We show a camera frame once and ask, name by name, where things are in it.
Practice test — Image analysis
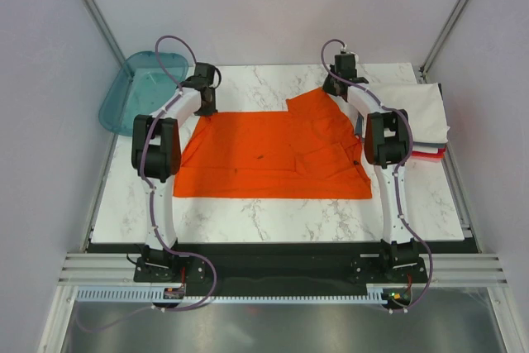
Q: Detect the orange t shirt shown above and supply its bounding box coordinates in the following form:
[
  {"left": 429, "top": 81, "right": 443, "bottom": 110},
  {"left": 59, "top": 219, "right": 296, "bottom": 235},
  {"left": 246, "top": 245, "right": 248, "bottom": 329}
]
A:
[{"left": 173, "top": 88, "right": 372, "bottom": 200}]

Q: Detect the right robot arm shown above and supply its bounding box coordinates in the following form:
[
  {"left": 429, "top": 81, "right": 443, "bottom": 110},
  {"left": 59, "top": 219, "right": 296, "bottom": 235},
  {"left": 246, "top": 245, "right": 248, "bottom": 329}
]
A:
[{"left": 323, "top": 49, "right": 419, "bottom": 282}]

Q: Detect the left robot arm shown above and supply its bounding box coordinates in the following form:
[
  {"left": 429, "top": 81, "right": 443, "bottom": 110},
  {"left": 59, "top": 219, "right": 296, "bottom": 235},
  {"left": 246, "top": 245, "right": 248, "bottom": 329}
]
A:
[{"left": 131, "top": 63, "right": 222, "bottom": 284}]

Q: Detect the teal plastic bin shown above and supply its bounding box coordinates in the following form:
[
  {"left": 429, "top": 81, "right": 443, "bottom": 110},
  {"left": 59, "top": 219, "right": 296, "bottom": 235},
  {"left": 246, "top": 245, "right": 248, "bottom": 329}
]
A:
[{"left": 98, "top": 51, "right": 188, "bottom": 136}]

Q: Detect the white folded t shirt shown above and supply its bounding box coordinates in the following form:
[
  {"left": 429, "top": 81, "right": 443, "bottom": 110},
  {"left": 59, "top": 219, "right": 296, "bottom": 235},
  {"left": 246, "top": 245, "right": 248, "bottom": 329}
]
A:
[{"left": 347, "top": 83, "right": 450, "bottom": 145}]

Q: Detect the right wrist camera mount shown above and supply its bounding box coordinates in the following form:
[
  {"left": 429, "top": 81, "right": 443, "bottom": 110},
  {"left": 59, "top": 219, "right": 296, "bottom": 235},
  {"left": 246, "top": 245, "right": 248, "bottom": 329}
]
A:
[{"left": 340, "top": 45, "right": 358, "bottom": 56}]

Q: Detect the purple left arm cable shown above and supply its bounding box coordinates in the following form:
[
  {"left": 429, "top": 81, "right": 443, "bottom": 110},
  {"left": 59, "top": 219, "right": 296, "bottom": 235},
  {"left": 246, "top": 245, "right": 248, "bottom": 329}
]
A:
[{"left": 138, "top": 35, "right": 198, "bottom": 255}]

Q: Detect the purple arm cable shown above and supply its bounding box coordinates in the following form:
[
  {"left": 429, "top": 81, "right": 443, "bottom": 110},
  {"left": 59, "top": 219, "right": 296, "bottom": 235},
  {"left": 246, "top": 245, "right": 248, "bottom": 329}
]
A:
[
  {"left": 321, "top": 38, "right": 434, "bottom": 312},
  {"left": 138, "top": 35, "right": 198, "bottom": 255}
]

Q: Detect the right aluminium side rail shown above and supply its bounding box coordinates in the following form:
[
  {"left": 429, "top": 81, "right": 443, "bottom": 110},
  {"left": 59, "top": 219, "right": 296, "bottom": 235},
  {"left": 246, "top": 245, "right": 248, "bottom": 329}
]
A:
[{"left": 415, "top": 74, "right": 480, "bottom": 246}]

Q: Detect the right aluminium frame post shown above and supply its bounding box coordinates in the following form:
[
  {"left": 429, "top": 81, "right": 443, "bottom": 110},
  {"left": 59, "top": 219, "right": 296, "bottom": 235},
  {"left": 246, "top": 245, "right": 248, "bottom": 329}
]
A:
[{"left": 417, "top": 0, "right": 471, "bottom": 80}]

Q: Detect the aluminium frame post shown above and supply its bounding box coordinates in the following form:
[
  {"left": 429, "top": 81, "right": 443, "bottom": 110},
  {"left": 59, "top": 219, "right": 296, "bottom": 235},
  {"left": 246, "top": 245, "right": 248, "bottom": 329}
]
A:
[
  {"left": 82, "top": 0, "right": 126, "bottom": 66},
  {"left": 417, "top": 0, "right": 471, "bottom": 80}
]

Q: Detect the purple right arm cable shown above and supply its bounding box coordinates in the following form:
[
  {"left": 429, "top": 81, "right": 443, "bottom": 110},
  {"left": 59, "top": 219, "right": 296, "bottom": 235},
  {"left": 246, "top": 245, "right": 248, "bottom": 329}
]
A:
[{"left": 321, "top": 38, "right": 434, "bottom": 312}]

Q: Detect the left aluminium frame post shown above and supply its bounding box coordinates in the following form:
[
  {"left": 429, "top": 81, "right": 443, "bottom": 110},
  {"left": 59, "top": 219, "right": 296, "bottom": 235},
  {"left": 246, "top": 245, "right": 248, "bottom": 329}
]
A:
[{"left": 82, "top": 0, "right": 126, "bottom": 66}]

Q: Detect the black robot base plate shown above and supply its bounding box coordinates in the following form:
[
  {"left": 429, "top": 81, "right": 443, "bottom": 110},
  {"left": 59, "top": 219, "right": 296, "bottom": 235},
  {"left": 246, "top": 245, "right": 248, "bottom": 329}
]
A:
[{"left": 131, "top": 239, "right": 427, "bottom": 298}]

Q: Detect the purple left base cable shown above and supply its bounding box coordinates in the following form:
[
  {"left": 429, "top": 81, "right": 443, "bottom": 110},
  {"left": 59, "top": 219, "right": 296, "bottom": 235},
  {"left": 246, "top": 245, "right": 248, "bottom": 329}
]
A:
[{"left": 76, "top": 251, "right": 219, "bottom": 334}]

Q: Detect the front aluminium cross rail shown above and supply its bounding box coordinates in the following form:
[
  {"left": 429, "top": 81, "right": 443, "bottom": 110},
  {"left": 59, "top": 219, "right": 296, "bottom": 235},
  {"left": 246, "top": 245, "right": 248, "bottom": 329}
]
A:
[{"left": 58, "top": 253, "right": 507, "bottom": 288}]

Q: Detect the white slotted cable duct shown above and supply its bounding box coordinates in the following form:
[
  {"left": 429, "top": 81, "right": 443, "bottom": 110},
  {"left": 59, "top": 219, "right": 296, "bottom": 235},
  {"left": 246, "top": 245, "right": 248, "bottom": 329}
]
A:
[{"left": 75, "top": 284, "right": 412, "bottom": 304}]

